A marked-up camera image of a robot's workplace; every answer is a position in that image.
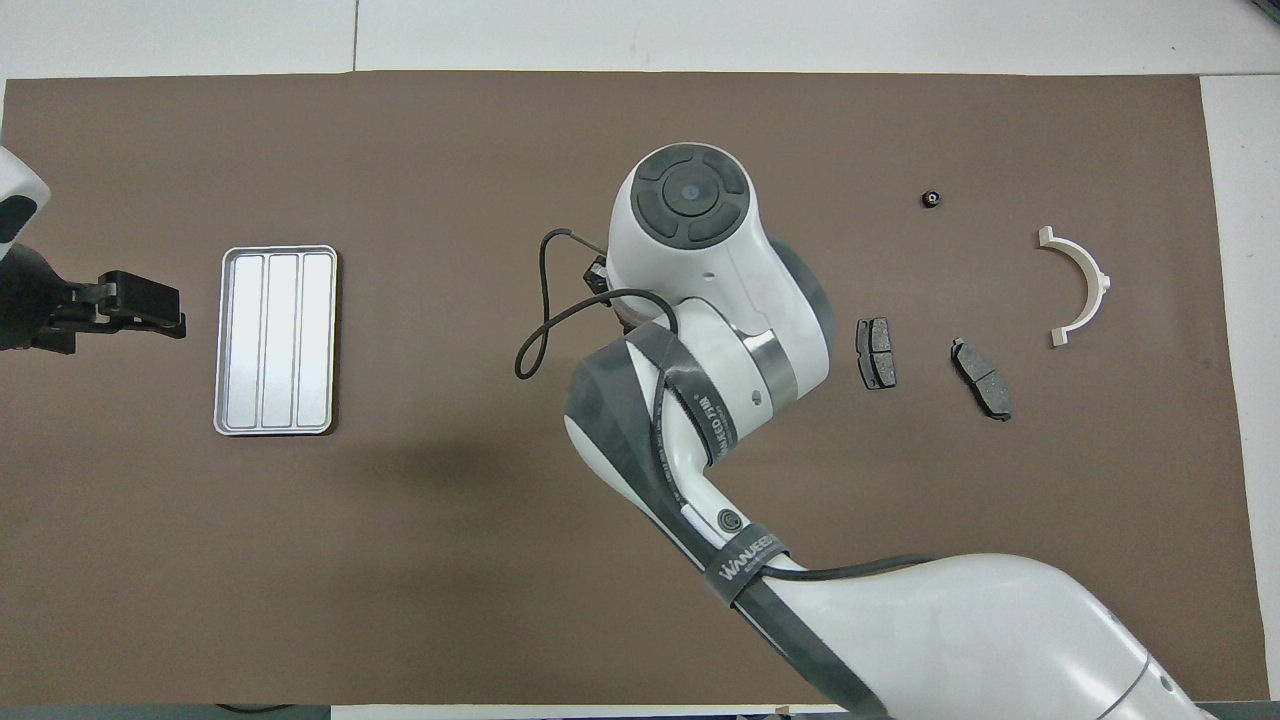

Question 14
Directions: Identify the brown table mat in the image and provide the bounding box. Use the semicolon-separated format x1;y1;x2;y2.
0;70;1271;706

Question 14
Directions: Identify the dark grey brake pad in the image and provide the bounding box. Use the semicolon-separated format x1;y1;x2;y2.
950;337;1014;422
855;317;898;391

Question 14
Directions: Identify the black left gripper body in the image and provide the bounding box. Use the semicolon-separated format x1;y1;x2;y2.
0;245;106;353

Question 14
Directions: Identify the white semicircular bracket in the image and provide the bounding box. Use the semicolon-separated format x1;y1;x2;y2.
1037;226;1112;349

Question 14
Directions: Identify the silver metal tray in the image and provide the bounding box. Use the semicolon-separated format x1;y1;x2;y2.
213;245;339;437

